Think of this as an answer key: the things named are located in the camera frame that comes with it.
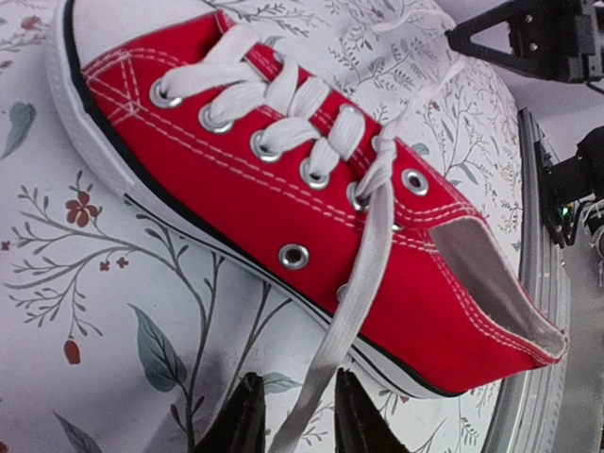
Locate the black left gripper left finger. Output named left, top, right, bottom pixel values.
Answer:
left=193, top=372, right=266, bottom=453

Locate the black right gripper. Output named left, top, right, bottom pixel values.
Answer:
left=445, top=0, right=604, bottom=86

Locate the red canvas sneaker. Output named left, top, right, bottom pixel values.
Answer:
left=46, top=1, right=568, bottom=452

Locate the front aluminium rail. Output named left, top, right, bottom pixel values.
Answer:
left=485, top=107, right=575, bottom=453

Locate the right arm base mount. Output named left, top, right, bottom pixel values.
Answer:
left=534, top=126, right=603, bottom=248

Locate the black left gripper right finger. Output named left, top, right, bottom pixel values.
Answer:
left=334, top=368, right=410, bottom=453

